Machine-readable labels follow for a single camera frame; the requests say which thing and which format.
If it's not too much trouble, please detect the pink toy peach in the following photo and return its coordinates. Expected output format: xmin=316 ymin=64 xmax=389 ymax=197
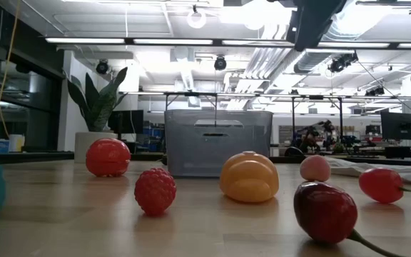
xmin=299 ymin=154 xmax=332 ymax=183

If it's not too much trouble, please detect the orange sliceable toy fruit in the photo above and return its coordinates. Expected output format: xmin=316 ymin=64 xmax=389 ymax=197
xmin=219 ymin=151 xmax=280 ymax=203

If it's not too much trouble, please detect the bright red toy cherry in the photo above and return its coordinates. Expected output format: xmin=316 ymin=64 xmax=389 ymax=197
xmin=358 ymin=167 xmax=411 ymax=204

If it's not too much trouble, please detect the red toy tomato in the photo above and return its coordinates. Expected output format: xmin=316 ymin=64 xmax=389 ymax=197
xmin=85 ymin=138 xmax=132 ymax=178

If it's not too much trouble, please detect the grey translucent plastic tupperware container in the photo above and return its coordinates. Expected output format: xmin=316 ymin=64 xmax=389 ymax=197
xmin=164 ymin=109 xmax=274 ymax=178

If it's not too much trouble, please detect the dark computer monitor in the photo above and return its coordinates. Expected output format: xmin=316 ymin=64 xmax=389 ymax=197
xmin=107 ymin=109 xmax=145 ymax=135
xmin=380 ymin=111 xmax=411 ymax=141

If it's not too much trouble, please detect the white folded cloth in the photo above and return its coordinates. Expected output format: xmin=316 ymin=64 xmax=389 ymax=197
xmin=325 ymin=156 xmax=411 ymax=189

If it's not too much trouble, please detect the large dark red toy cherry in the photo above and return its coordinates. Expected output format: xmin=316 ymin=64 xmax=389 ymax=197
xmin=293 ymin=181 xmax=406 ymax=257

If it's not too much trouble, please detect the green snake plant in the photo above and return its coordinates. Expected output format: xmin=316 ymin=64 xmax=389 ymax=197
xmin=62 ymin=66 xmax=128 ymax=133

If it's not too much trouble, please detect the long ceiling light bar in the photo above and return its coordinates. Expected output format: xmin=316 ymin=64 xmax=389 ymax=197
xmin=44 ymin=36 xmax=411 ymax=50

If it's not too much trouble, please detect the red toy raspberry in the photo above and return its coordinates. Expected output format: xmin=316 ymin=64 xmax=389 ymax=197
xmin=133 ymin=167 xmax=177 ymax=217

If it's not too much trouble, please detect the white bucket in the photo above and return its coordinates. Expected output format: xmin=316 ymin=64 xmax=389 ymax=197
xmin=9 ymin=134 xmax=26 ymax=153

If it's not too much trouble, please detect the black background rig frame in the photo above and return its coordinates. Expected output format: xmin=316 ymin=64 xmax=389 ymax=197
xmin=164 ymin=91 xmax=345 ymax=151

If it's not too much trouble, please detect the white ring ceiling lamp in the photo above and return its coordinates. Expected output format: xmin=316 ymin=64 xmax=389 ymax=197
xmin=186 ymin=9 xmax=208 ymax=29

